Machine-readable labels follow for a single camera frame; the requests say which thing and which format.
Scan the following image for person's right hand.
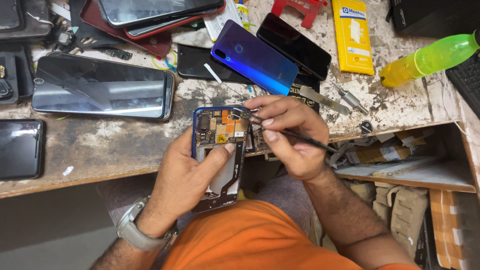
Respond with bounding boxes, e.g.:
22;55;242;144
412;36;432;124
243;95;331;182

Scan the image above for person's left hand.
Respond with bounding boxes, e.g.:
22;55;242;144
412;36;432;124
135;125;236;238

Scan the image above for black tweezers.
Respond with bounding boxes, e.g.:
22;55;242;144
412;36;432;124
232;108;338;154

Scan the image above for blue smartphone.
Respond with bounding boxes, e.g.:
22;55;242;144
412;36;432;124
191;106;252;214

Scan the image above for metal pry tool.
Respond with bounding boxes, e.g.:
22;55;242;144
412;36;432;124
299;86;351;116

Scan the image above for black anti-static mat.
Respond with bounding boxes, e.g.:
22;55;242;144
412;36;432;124
289;73;321;114

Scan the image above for grey wristwatch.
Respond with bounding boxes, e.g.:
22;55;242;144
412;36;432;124
116;196;179;252

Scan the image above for silver screwdriver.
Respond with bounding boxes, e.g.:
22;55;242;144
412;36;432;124
330;82;370;115

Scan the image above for blue gradient phone back cover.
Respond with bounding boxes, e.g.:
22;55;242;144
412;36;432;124
211;19;299;96

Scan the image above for orange shirt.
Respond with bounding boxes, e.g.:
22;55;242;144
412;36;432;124
161;199;421;270

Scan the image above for shelf with cartons and parts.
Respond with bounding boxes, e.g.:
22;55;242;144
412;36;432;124
326;125;480;270

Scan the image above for black phone screen panel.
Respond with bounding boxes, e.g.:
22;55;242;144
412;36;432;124
177;44;254;85

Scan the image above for yellow battery package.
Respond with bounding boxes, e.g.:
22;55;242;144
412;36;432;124
332;0;375;76

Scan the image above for red plastic phone holder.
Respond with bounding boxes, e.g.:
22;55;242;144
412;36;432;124
271;0;326;29

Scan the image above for yellow glue tube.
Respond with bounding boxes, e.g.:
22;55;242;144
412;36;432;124
235;0;251;32

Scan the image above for small circuit board strip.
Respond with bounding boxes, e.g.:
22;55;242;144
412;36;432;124
92;46;133;61

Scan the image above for red phone case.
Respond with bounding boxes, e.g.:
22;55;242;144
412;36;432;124
80;0;173;58

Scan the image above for white cloth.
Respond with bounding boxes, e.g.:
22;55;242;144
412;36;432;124
172;28;214;49

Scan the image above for white phone battery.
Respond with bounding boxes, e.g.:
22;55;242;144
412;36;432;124
203;0;244;43

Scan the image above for green plastic bottle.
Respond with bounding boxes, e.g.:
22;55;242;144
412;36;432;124
379;31;480;88

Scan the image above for small black smartphone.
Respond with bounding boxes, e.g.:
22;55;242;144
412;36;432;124
0;119;45;181

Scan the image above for stack of smartphones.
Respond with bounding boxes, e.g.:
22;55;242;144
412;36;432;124
97;0;227;40

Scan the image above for black keyboard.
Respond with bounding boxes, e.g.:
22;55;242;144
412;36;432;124
445;52;480;121

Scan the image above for black box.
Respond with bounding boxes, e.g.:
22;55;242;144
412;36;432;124
386;0;480;38

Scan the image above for black tray with parts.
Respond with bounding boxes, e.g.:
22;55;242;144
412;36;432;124
0;44;35;105

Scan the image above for black phone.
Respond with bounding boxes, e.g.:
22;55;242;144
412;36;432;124
0;0;51;41

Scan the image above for large black smartphone gold frame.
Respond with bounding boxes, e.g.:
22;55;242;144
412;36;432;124
31;52;176;121

